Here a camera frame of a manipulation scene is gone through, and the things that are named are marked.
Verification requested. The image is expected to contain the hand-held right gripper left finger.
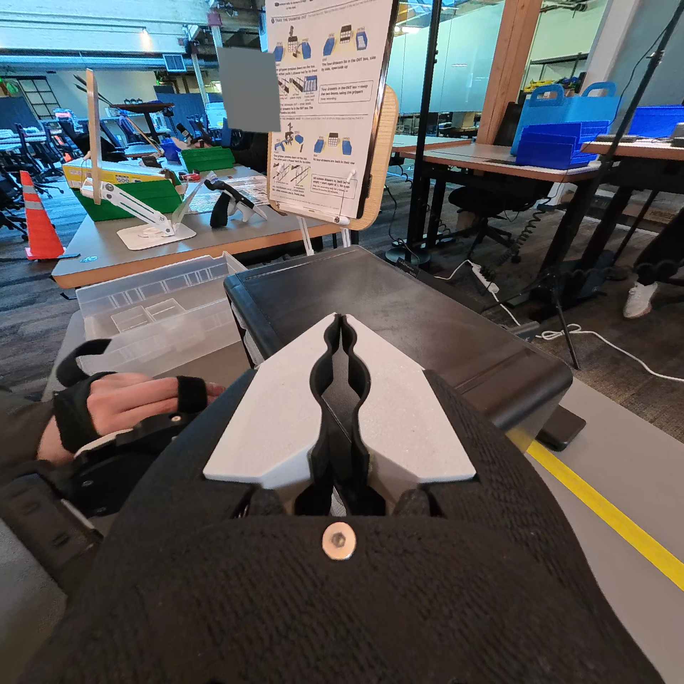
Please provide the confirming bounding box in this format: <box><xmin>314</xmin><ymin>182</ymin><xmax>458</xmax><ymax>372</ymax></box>
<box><xmin>203</xmin><ymin>312</ymin><xmax>344</xmax><ymax>516</ymax></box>

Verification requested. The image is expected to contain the black vertical pole stand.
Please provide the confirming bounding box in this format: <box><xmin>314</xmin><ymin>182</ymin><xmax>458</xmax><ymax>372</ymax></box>
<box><xmin>386</xmin><ymin>0</ymin><xmax>443</xmax><ymax>268</ymax></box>

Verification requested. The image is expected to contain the yellow flat box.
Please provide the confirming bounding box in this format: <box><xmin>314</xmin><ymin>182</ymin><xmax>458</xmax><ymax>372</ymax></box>
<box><xmin>62</xmin><ymin>159</ymin><xmax>173</xmax><ymax>189</ymax></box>

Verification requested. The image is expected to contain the person's left forearm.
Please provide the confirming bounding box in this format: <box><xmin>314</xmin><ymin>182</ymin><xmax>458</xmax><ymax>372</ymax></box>
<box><xmin>0</xmin><ymin>385</ymin><xmax>108</xmax><ymax>595</ymax></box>

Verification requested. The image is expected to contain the white cable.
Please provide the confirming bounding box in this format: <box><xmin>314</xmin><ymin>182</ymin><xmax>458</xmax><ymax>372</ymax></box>
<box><xmin>534</xmin><ymin>323</ymin><xmax>684</xmax><ymax>383</ymax></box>

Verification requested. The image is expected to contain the large clear plastic bin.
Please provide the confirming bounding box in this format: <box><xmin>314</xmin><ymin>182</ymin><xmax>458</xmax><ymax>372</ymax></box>
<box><xmin>76</xmin><ymin>251</ymin><xmax>258</xmax><ymax>377</ymax></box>

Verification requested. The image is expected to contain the black pistol grip device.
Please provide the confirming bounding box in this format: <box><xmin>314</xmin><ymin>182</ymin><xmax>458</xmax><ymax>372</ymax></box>
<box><xmin>204</xmin><ymin>179</ymin><xmax>268</xmax><ymax>229</ymax></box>

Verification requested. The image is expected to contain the person's left hand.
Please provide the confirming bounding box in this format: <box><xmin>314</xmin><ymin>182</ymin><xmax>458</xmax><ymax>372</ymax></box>
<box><xmin>37</xmin><ymin>371</ymin><xmax>226</xmax><ymax>464</ymax></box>

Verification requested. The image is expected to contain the white power strip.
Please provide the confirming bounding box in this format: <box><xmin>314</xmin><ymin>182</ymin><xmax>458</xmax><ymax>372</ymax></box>
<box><xmin>470</xmin><ymin>261</ymin><xmax>501</xmax><ymax>294</ymax></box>

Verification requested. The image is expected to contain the large green plastic bin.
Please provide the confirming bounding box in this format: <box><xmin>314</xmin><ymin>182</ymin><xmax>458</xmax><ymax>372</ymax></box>
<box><xmin>74</xmin><ymin>176</ymin><xmax>183</xmax><ymax>223</ymax></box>

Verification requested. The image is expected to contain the thin wooden panel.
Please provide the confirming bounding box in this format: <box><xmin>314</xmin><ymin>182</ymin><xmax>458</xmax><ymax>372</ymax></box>
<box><xmin>85</xmin><ymin>68</ymin><xmax>103</xmax><ymax>206</ymax></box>

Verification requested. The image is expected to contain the black drawer cabinet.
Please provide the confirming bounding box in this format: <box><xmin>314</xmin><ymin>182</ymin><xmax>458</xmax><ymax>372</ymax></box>
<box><xmin>223</xmin><ymin>245</ymin><xmax>574</xmax><ymax>445</ymax></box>

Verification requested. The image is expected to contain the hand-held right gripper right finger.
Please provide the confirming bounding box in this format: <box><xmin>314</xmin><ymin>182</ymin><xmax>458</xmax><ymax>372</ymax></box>
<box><xmin>341</xmin><ymin>312</ymin><xmax>477</xmax><ymax>517</ymax></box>

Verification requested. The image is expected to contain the white folding stand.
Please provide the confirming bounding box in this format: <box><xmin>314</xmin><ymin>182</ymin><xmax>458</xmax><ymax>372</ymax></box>
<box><xmin>80</xmin><ymin>179</ymin><xmax>197</xmax><ymax>251</ymax></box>

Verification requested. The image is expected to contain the clear plastic drawer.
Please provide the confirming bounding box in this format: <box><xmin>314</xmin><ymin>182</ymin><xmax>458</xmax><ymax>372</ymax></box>
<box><xmin>143</xmin><ymin>297</ymin><xmax>186</xmax><ymax>322</ymax></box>
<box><xmin>110</xmin><ymin>305</ymin><xmax>157</xmax><ymax>333</ymax></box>

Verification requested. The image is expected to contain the yellow tape line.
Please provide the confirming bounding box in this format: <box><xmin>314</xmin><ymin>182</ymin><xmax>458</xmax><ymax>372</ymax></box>
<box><xmin>526</xmin><ymin>440</ymin><xmax>684</xmax><ymax>595</ymax></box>

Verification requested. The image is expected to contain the printed instruction sheet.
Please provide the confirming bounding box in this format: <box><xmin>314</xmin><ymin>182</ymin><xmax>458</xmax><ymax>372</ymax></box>
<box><xmin>265</xmin><ymin>0</ymin><xmax>400</xmax><ymax>225</ymax></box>

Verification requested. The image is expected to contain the black slanted tripod stand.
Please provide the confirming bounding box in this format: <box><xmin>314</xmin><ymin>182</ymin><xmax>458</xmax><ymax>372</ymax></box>
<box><xmin>521</xmin><ymin>0</ymin><xmax>684</xmax><ymax>371</ymax></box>

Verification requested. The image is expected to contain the wooden pillar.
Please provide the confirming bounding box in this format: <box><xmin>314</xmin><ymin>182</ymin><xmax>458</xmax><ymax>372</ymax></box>
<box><xmin>475</xmin><ymin>0</ymin><xmax>544</xmax><ymax>146</ymax></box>

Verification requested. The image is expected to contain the wooden backing board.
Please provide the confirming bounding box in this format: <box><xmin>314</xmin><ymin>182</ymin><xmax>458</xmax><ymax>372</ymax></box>
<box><xmin>267</xmin><ymin>84</ymin><xmax>400</xmax><ymax>232</ymax></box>

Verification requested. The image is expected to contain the small green plastic bin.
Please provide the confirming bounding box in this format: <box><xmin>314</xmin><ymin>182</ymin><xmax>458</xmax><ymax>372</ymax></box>
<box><xmin>180</xmin><ymin>146</ymin><xmax>236</xmax><ymax>173</ymax></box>

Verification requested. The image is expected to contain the flat blue plastic bin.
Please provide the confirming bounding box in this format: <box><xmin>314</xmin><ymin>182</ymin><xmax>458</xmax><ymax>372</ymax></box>
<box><xmin>627</xmin><ymin>105</ymin><xmax>684</xmax><ymax>141</ymax></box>

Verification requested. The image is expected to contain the grey wood-edged desk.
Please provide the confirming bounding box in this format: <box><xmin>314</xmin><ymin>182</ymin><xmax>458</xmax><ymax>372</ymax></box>
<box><xmin>51</xmin><ymin>160</ymin><xmax>344</xmax><ymax>290</ymax></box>

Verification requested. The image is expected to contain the long wood-edged desk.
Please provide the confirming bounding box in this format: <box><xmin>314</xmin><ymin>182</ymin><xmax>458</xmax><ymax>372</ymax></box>
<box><xmin>392</xmin><ymin>134</ymin><xmax>607</xmax><ymax>257</ymax></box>

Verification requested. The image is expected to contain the blue handled plastic bin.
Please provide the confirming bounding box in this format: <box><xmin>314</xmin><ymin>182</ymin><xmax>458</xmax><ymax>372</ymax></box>
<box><xmin>510</xmin><ymin>81</ymin><xmax>622</xmax><ymax>171</ymax></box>

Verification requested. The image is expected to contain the orange traffic cone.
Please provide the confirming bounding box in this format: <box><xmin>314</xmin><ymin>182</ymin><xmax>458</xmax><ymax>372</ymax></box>
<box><xmin>19</xmin><ymin>170</ymin><xmax>66</xmax><ymax>262</ymax></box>

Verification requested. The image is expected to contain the black flat base plate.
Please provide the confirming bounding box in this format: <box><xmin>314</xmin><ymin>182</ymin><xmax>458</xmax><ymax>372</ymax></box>
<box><xmin>536</xmin><ymin>408</ymin><xmax>587</xmax><ymax>451</ymax></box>

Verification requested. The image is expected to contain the black office chair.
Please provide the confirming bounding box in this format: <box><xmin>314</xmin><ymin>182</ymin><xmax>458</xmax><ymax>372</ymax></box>
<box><xmin>448</xmin><ymin>179</ymin><xmax>554</xmax><ymax>264</ymax></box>

